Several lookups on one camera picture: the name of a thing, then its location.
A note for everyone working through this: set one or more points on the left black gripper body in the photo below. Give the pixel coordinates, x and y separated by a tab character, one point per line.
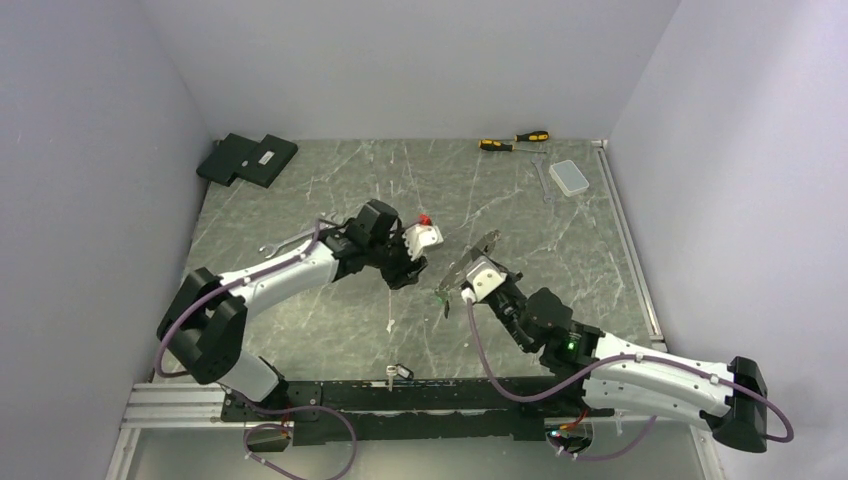
392	258

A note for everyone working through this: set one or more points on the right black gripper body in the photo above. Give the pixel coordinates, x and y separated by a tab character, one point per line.
508	303

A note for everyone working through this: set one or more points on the green tag key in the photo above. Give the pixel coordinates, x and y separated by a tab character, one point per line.
444	300

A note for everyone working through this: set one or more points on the black tag key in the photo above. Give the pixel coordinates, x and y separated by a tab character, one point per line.
397	372

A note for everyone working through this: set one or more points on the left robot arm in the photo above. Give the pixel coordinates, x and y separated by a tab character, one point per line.
204	326

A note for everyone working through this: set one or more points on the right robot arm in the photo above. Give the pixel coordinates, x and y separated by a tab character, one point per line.
605	371

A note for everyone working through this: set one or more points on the silver wrench near left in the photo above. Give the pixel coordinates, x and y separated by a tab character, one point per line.
270	250

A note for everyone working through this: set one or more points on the silver wrench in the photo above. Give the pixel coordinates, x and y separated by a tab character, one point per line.
538	164
270	250

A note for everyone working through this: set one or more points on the clear plastic box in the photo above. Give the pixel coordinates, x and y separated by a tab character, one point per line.
568	177

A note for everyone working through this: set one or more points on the silver wrench near right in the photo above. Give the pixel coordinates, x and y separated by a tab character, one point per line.
538	164

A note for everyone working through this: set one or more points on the orange black screwdriver lower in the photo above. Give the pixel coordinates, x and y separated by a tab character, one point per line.
491	145

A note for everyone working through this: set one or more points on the orange black screwdriver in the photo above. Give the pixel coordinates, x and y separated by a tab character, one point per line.
538	136
491	145

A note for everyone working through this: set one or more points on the black flat case right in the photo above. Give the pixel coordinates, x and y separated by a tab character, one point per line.
266	160

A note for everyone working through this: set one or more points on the black flat case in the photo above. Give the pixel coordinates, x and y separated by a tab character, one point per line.
266	160
222	165

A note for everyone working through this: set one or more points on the orange black screwdriver upper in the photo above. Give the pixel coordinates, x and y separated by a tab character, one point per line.
538	136

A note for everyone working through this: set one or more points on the black flat case left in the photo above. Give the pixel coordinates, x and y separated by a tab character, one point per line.
222	165

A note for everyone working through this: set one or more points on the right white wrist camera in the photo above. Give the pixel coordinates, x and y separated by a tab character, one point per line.
482	277

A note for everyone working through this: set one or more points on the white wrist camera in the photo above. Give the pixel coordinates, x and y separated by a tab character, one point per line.
421	237
482	277

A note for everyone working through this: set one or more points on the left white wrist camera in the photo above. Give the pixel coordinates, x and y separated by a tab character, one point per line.
421	237

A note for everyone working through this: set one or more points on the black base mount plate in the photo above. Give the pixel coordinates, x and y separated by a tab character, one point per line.
334	411

